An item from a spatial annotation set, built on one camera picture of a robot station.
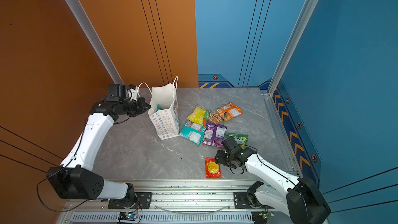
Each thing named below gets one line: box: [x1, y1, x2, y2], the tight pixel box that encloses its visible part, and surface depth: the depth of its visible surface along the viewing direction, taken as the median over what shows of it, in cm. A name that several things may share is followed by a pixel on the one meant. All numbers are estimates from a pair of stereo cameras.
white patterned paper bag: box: [136, 75, 180, 140], surface depth 87 cm
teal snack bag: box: [178, 120, 207, 147], surface depth 96 cm
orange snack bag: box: [215, 102, 243, 122], surface depth 107 cm
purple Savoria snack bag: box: [202, 121, 228, 149], surface depth 95 cm
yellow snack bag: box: [186, 104, 207, 126], surface depth 104 cm
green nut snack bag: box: [203, 110, 225, 127], surface depth 105 cm
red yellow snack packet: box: [204, 157, 222, 179], surface depth 84 cm
